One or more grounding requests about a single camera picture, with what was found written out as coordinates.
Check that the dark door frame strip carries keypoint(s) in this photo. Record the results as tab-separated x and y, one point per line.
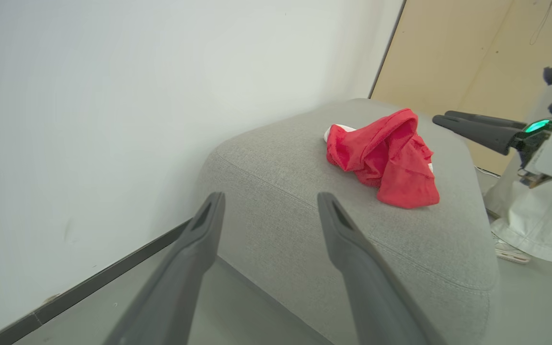
387	48

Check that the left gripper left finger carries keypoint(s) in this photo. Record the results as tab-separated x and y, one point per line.
170	297

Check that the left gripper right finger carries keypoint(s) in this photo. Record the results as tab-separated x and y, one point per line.
376	297

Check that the beige wooden door panel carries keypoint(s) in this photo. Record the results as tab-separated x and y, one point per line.
448	57

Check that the black baseboard strip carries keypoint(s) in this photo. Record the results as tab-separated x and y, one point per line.
89	285

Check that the grey fabric ottoman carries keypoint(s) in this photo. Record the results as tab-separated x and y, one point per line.
281	201

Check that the person in white coverall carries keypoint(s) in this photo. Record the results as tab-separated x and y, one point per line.
530	215

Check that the red shorts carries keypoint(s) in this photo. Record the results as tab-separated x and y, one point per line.
391	163

